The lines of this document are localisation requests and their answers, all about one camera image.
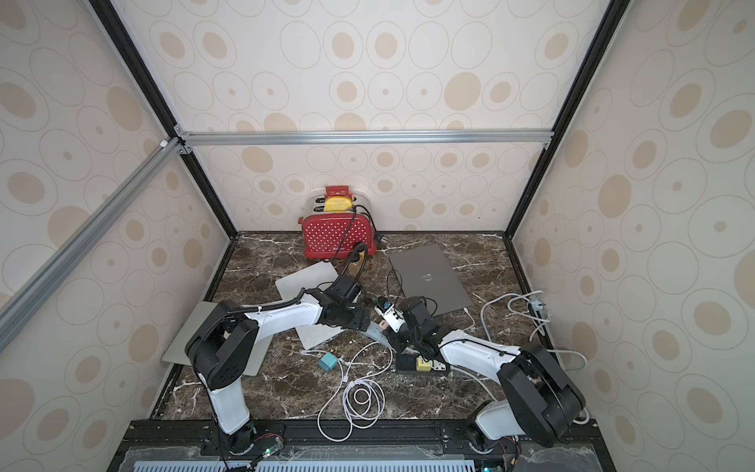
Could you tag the light blue power strip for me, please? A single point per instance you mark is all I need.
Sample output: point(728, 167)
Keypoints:
point(374, 333)

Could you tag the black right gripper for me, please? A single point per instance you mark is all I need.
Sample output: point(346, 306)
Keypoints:
point(384, 328)

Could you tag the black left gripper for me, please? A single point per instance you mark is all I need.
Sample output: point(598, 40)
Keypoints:
point(357, 324)

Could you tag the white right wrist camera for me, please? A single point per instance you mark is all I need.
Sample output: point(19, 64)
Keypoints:
point(391, 318)

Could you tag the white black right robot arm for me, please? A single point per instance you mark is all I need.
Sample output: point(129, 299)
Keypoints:
point(541, 401)

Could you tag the mint green charger adapter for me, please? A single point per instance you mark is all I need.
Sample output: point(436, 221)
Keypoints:
point(328, 362)

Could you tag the dark grey laptop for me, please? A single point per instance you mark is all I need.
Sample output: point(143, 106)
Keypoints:
point(426, 272)

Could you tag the yellow charger adapter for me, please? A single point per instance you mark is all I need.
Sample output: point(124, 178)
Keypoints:
point(422, 365)

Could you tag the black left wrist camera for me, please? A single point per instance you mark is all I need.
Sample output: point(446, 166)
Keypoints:
point(345, 290)

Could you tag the red polka dot toaster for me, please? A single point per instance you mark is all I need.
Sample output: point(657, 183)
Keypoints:
point(336, 220)

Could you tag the black power strip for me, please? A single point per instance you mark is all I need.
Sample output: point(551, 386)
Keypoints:
point(405, 364)

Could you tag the small brown spice jar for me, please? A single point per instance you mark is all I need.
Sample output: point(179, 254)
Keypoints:
point(355, 269)

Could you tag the silver aluminium diagonal bar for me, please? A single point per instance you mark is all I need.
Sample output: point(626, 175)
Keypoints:
point(31, 297)

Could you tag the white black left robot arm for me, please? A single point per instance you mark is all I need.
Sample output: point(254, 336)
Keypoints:
point(220, 349)

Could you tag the silver aluminium horizontal bar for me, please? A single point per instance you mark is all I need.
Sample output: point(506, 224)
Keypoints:
point(347, 138)

